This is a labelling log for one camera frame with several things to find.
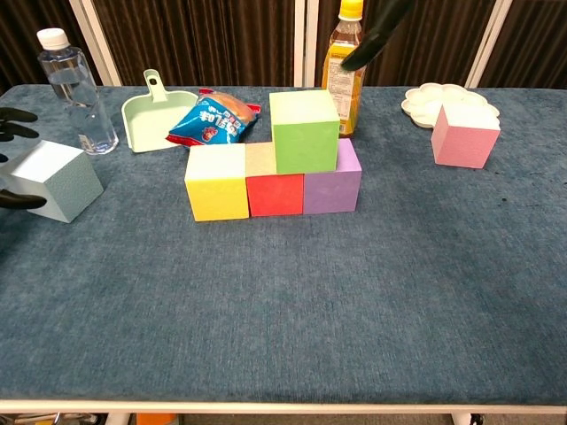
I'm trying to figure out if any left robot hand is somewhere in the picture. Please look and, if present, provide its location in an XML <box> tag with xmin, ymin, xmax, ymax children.
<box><xmin>0</xmin><ymin>107</ymin><xmax>48</xmax><ymax>212</ymax></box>

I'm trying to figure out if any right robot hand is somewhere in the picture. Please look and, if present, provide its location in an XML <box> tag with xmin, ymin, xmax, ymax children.
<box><xmin>340</xmin><ymin>0</ymin><xmax>416</xmax><ymax>72</ymax></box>

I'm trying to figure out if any light blue foam cube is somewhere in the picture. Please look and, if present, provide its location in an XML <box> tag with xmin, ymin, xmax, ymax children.
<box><xmin>2</xmin><ymin>139</ymin><xmax>105</xmax><ymax>224</ymax></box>

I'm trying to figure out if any green foam cube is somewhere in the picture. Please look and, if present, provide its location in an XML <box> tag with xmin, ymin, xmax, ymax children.
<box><xmin>268</xmin><ymin>89</ymin><xmax>341</xmax><ymax>175</ymax></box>

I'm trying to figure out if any purple foam cube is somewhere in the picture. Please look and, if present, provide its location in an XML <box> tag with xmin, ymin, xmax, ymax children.
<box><xmin>303</xmin><ymin>137</ymin><xmax>363</xmax><ymax>215</ymax></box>

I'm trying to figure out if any red foam cube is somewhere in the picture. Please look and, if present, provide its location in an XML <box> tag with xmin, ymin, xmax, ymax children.
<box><xmin>245</xmin><ymin>142</ymin><xmax>306</xmax><ymax>218</ymax></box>

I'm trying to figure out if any yellow foam cube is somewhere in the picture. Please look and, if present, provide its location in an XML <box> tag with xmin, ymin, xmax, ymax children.
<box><xmin>183</xmin><ymin>143</ymin><xmax>251</xmax><ymax>222</ymax></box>

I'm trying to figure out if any yellow-capped tea bottle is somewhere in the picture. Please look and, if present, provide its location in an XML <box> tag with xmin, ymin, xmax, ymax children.
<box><xmin>321</xmin><ymin>0</ymin><xmax>365</xmax><ymax>138</ymax></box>

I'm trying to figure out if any clear plastic water bottle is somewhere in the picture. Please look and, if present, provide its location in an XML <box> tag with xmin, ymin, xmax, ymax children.
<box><xmin>35</xmin><ymin>27</ymin><xmax>120</xmax><ymax>156</ymax></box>

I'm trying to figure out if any white flower paint palette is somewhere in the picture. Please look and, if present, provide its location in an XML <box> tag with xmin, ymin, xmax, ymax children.
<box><xmin>400</xmin><ymin>82</ymin><xmax>501</xmax><ymax>129</ymax></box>

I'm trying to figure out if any mint green dustpan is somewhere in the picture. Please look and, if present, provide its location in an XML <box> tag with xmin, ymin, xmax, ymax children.
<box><xmin>120</xmin><ymin>68</ymin><xmax>200</xmax><ymax>154</ymax></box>

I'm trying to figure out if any pink foam cube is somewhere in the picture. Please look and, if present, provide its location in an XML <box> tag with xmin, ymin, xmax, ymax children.
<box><xmin>430</xmin><ymin>104</ymin><xmax>501</xmax><ymax>169</ymax></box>

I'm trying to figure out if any blue snack bag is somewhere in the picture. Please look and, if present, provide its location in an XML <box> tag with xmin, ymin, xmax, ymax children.
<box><xmin>166</xmin><ymin>88</ymin><xmax>261</xmax><ymax>147</ymax></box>

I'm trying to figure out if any blue table mat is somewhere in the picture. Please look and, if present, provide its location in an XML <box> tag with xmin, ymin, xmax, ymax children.
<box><xmin>0</xmin><ymin>84</ymin><xmax>567</xmax><ymax>406</ymax></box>

